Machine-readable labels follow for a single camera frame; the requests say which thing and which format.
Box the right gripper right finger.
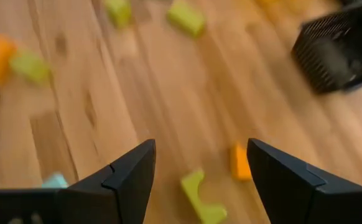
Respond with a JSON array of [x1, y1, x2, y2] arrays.
[[246, 138, 362, 224]]

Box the green rectangular block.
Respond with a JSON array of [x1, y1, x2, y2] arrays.
[[166, 0, 207, 39]]

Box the black plastic basket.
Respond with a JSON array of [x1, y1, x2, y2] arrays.
[[290, 0, 362, 95]]

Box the green arch block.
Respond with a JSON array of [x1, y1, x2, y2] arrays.
[[180, 169, 228, 224]]

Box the green cube block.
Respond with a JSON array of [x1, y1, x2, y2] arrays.
[[9, 49, 50, 86], [103, 0, 132, 29]]

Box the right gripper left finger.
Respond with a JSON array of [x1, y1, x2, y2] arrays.
[[58, 139, 157, 224]]

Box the teal rectangular block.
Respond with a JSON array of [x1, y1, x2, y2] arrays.
[[40, 172, 69, 189]]

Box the orange triangular block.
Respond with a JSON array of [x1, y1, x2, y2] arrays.
[[230, 142, 253, 182]]

